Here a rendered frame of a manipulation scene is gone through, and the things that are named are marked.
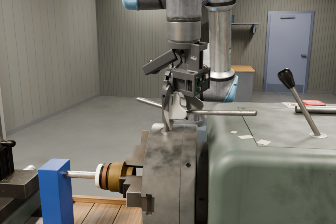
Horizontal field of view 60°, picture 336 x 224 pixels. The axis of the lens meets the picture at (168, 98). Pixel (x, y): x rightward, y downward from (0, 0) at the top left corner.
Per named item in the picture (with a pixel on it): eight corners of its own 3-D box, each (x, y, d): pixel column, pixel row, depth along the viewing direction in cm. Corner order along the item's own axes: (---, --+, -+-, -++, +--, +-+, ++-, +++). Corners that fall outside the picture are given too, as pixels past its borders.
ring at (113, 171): (137, 156, 87) (107, 154, 88) (130, 169, 78) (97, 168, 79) (138, 184, 89) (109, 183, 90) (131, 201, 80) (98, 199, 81)
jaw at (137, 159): (164, 169, 86) (167, 131, 91) (162, 166, 82) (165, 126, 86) (128, 168, 87) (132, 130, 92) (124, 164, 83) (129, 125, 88)
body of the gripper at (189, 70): (192, 101, 63) (193, 46, 59) (162, 93, 68) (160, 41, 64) (210, 91, 69) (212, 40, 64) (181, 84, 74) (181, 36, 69)
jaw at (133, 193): (161, 175, 79) (154, 194, 68) (161, 192, 80) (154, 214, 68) (121, 172, 81) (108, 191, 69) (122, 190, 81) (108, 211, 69)
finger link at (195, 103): (202, 124, 73) (197, 94, 68) (183, 118, 76) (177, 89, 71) (208, 117, 75) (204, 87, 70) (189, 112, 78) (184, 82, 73)
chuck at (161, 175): (186, 189, 102) (187, 107, 91) (180, 271, 73) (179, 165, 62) (161, 188, 103) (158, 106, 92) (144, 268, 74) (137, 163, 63)
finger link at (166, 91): (164, 112, 66) (169, 73, 65) (159, 110, 67) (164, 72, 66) (176, 110, 70) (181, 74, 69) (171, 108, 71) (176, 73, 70)
